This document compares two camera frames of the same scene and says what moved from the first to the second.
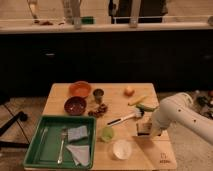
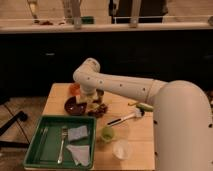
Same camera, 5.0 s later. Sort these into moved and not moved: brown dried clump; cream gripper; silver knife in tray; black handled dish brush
Moved: cream gripper
Not moved: black handled dish brush; brown dried clump; silver knife in tray
